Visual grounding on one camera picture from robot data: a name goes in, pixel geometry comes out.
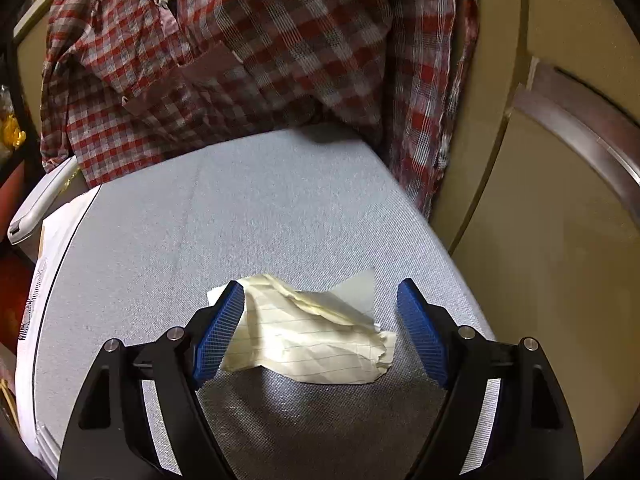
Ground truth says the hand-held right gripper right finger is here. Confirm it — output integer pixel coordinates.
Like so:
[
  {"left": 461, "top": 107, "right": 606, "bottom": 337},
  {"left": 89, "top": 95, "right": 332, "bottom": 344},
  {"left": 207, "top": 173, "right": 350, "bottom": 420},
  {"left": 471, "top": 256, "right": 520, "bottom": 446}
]
[{"left": 397, "top": 278, "right": 585, "bottom": 480}]

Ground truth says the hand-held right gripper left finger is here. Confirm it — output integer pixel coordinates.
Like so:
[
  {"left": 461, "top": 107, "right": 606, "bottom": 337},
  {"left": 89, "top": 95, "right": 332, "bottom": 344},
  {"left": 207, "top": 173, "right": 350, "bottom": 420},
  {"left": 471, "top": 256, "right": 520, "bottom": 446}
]
[{"left": 57, "top": 280, "right": 246, "bottom": 480}]

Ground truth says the lined paper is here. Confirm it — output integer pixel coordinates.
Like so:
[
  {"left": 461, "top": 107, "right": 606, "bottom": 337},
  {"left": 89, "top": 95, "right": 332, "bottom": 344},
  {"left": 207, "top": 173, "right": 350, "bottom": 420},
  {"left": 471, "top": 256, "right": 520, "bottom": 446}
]
[{"left": 207, "top": 266, "right": 398, "bottom": 386}]

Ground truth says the white lidded trash bin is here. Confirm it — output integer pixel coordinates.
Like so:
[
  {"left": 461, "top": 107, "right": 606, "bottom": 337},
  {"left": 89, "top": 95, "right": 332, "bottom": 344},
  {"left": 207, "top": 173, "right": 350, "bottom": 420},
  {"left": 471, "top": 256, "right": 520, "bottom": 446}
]
[{"left": 7, "top": 155, "right": 81, "bottom": 263}]

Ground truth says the beige cabinet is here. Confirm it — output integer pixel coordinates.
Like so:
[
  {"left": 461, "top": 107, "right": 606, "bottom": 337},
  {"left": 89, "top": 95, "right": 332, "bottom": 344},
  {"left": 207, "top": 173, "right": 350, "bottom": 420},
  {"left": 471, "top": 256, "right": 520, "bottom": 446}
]
[{"left": 430, "top": 0, "right": 640, "bottom": 476}]

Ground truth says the red plaid shirt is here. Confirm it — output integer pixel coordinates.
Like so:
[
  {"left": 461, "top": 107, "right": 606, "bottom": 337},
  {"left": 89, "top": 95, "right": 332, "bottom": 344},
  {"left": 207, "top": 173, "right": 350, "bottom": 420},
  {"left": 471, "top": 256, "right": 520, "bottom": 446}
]
[{"left": 40, "top": 0, "right": 482, "bottom": 221}]

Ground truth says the yellow crinkled packet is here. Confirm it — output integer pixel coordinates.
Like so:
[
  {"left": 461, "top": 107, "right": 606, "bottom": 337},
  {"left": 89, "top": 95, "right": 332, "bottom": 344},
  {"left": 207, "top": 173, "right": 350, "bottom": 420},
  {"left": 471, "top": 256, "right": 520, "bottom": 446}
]
[{"left": 0, "top": 112, "right": 27, "bottom": 150}]

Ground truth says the brown wooden chair rail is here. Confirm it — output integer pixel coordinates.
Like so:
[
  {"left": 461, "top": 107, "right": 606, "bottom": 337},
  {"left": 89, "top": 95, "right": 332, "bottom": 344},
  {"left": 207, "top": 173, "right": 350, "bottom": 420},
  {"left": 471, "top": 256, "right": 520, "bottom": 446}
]
[{"left": 511, "top": 57, "right": 640, "bottom": 221}]

